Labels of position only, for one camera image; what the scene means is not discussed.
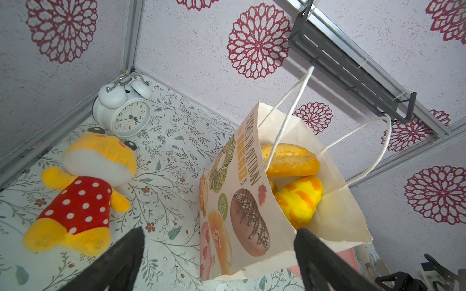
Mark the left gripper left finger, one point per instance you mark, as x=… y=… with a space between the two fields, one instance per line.
x=116 y=269

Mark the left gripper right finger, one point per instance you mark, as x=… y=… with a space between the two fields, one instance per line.
x=306 y=246

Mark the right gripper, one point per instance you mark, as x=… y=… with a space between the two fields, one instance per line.
x=431 y=276

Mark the yellow orange striped fake bread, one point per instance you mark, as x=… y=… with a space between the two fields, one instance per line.
x=299 y=200

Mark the printed paper bag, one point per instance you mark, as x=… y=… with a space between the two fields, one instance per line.
x=244 y=232

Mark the long baguette fake bread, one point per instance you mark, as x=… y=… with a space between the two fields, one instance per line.
x=291 y=160

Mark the pink plastic tray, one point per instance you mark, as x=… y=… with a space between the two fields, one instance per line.
x=330 y=259

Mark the yellow plush toy red dress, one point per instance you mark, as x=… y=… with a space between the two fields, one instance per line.
x=79 y=216

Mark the white alarm clock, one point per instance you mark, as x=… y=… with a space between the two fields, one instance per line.
x=123 y=106

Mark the dark grey wall shelf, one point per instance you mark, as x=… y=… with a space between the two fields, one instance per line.
x=321 y=42

